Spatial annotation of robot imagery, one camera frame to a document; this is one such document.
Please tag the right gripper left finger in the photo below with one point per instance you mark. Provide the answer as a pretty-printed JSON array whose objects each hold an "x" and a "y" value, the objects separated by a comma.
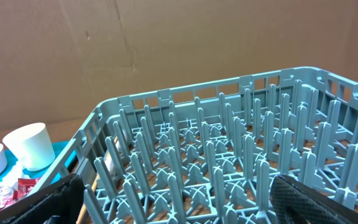
[{"x": 59, "y": 202}]

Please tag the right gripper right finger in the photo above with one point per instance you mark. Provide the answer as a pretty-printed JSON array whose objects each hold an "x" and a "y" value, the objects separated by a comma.
[{"x": 294, "y": 202}]

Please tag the grey dishwasher rack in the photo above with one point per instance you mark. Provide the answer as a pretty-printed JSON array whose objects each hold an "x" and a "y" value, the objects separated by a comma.
[{"x": 208, "y": 152}]

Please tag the wooden chopstick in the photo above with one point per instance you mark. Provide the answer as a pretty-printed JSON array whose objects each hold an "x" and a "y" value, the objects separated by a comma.
[{"x": 102, "y": 179}]

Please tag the red snack wrapper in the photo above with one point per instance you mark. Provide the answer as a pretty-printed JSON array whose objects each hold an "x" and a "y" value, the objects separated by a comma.
[{"x": 24, "y": 187}]

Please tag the teal serving tray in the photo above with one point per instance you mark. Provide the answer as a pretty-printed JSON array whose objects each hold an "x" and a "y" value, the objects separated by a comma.
[{"x": 58, "y": 147}]

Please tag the white paper cup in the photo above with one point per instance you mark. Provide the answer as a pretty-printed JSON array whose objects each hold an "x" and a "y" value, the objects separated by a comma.
[{"x": 32, "y": 146}]

